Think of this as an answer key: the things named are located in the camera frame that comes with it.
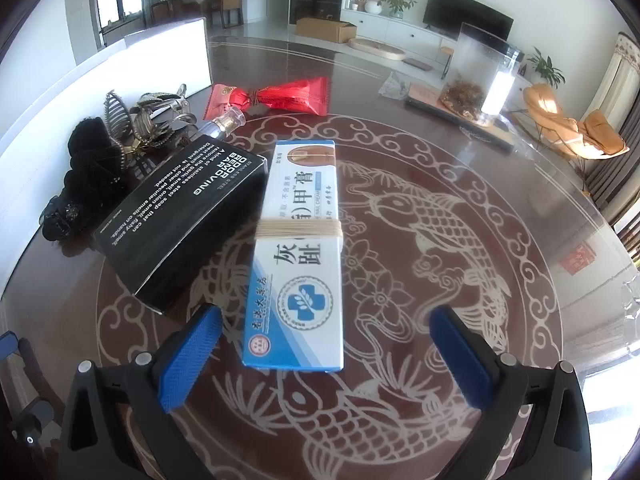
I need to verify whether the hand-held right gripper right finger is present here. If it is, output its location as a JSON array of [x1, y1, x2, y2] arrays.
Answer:
[[429, 305, 593, 480]]

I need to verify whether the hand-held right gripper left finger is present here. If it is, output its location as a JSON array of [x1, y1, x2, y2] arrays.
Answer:
[[59, 303, 224, 480]]

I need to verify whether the blue and white cream box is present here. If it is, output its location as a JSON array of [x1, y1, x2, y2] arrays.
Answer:
[[241, 139, 346, 373]]

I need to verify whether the black printed box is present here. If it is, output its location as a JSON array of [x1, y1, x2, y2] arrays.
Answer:
[[94, 135, 268, 316]]

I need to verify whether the gold tube with silver cap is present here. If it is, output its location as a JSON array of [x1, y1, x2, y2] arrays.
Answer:
[[202, 107, 247, 141]]

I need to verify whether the long white cardboard box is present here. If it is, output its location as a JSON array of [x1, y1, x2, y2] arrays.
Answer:
[[0, 16, 211, 171]]

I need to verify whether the brown patterned desktop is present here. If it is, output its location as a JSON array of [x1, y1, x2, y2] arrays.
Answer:
[[0, 35, 640, 480]]

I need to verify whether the clear plastic container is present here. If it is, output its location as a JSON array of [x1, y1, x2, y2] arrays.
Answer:
[[620, 275, 640, 321]]

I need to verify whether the black bead-trimmed hair bow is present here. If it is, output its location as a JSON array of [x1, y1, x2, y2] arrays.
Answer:
[[64, 145, 132, 211]]

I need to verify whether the black velvet scrunchie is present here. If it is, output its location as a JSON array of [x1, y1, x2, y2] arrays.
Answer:
[[67, 116, 118, 161]]

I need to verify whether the silver metal claw clip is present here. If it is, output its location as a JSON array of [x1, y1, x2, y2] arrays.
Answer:
[[132, 105, 198, 148]]

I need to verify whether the wooden board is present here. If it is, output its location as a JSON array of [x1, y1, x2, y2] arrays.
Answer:
[[404, 82, 516, 151]]

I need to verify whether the grey claw hair clip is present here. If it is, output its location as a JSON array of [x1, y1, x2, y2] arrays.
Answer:
[[102, 90, 135, 136]]

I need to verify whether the light red snack packet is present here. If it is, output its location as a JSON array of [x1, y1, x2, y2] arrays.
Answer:
[[202, 84, 253, 120]]

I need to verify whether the orange rocking chair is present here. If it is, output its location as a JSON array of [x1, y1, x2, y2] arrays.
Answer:
[[522, 82, 631, 161]]

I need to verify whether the silver rhinestone hair clip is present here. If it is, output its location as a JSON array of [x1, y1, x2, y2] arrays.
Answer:
[[135, 85, 188, 111]]

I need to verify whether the clear plastic wrapper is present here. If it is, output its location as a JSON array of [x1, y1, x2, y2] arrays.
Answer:
[[377, 71, 416, 101]]

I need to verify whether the dark red snack packet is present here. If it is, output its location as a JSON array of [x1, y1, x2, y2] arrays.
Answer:
[[250, 76, 331, 116]]

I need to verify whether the clear jar with black lid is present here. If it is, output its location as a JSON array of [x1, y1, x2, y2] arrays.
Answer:
[[440, 22, 526, 128]]

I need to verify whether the leafy potted plant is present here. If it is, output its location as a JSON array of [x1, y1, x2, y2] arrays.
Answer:
[[527, 47, 566, 88]]

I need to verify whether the oval beige floor bed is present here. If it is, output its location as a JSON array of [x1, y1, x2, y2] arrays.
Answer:
[[348, 37, 407, 59]]

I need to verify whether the covered standing air conditioner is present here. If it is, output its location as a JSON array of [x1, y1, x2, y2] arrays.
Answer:
[[592, 32, 640, 121]]

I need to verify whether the white television cabinet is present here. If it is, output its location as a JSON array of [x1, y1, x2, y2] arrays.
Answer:
[[342, 7, 531, 68]]

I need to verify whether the black flat television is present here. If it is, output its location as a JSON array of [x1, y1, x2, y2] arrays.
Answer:
[[422, 0, 515, 41]]

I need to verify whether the wooden dining table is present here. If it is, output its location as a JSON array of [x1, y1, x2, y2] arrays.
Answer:
[[150, 0, 221, 26]]

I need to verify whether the brown cardboard box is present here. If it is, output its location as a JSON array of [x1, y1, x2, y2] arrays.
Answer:
[[295, 16, 357, 44]]

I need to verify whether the green potted plant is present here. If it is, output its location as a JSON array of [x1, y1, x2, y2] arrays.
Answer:
[[379, 0, 417, 20]]

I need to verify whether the tan-backed dining chair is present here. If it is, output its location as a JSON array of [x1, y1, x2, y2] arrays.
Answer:
[[220, 0, 246, 28]]

